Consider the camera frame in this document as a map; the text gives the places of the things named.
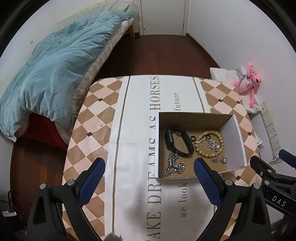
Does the pink panther plush toy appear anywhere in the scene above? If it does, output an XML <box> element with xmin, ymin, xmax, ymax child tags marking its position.
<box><xmin>231</xmin><ymin>62</ymin><xmax>261</xmax><ymax>108</ymax></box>

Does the bed with patterned mattress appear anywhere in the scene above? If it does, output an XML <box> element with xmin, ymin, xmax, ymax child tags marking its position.
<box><xmin>1</xmin><ymin>1</ymin><xmax>136</xmax><ymax>142</ymax></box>

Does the pillow on bed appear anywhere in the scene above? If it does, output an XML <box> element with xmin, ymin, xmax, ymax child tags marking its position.
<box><xmin>104</xmin><ymin>0</ymin><xmax>138</xmax><ymax>15</ymax></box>

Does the black smart wristband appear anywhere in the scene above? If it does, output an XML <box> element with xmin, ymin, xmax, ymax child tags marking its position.
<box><xmin>164</xmin><ymin>126</ymin><xmax>194</xmax><ymax>158</ymax></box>

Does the blue duvet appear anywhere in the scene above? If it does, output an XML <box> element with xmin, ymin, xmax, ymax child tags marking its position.
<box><xmin>1</xmin><ymin>11</ymin><xmax>121</xmax><ymax>141</ymax></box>

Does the white door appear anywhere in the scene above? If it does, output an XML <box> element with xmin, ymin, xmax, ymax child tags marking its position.
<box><xmin>136</xmin><ymin>0</ymin><xmax>191</xmax><ymax>36</ymax></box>

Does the open cardboard box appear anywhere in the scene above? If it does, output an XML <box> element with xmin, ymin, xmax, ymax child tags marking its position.
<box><xmin>154</xmin><ymin>112</ymin><xmax>247</xmax><ymax>179</ymax></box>

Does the silver chain bracelet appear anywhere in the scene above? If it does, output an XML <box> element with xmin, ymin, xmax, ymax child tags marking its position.
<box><xmin>159</xmin><ymin>151</ymin><xmax>186</xmax><ymax>179</ymax></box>

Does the silver crystal jewelry piece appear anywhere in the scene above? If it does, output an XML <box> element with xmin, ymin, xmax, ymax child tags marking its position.
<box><xmin>195</xmin><ymin>131</ymin><xmax>227</xmax><ymax>164</ymax></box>

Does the wooden bead bracelet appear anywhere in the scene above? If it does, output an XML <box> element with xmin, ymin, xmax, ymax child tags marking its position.
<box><xmin>194</xmin><ymin>130</ymin><xmax>225</xmax><ymax>159</ymax></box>

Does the checkered printed tablecloth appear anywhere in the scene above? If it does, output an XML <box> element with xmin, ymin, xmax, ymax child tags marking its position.
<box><xmin>63</xmin><ymin>75</ymin><xmax>261</xmax><ymax>240</ymax></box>

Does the white wall power strip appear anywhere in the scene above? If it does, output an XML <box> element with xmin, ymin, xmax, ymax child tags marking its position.
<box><xmin>260</xmin><ymin>101</ymin><xmax>281</xmax><ymax>154</ymax></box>

